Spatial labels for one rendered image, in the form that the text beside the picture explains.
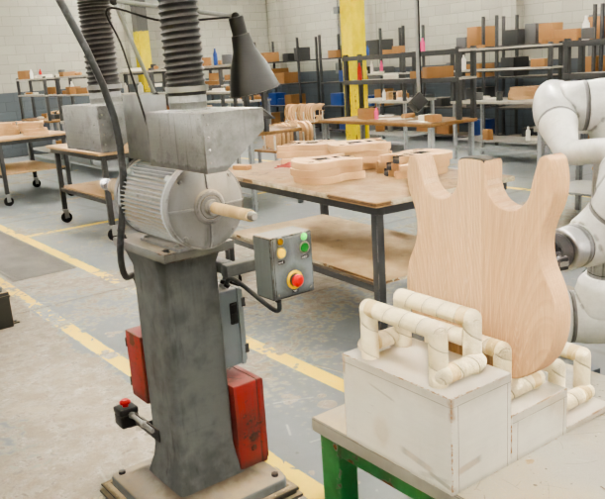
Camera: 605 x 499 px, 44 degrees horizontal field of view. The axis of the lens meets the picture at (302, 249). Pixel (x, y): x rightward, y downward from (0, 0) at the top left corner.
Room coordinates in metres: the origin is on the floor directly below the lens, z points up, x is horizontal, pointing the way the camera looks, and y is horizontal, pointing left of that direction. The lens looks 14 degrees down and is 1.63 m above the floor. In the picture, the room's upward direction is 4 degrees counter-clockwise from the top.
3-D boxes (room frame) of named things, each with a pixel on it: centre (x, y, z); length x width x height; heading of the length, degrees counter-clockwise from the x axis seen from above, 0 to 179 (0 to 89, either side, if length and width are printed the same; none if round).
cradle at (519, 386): (1.23, -0.38, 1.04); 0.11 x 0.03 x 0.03; 126
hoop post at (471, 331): (1.17, -0.28, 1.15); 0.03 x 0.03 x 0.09
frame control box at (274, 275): (2.29, 0.12, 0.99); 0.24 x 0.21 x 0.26; 36
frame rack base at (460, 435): (1.21, -0.20, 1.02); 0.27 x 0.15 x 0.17; 36
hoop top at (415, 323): (1.19, -0.16, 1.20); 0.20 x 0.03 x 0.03; 35
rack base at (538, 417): (1.30, -0.32, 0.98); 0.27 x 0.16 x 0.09; 36
